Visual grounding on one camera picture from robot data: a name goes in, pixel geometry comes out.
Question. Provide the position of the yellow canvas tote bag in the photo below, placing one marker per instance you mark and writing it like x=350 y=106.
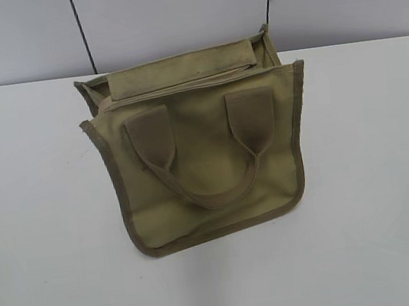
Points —
x=202 y=144

